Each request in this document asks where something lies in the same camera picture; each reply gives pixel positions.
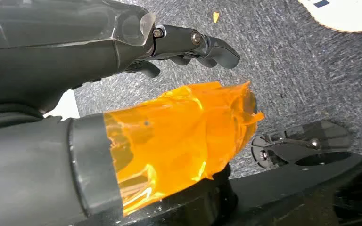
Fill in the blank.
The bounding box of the white sneaker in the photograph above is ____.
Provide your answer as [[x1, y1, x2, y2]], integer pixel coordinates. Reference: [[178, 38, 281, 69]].
[[298, 0, 362, 33]]

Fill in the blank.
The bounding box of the white desk leg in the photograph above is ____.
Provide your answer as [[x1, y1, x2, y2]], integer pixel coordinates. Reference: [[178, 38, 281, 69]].
[[43, 89, 81, 121]]

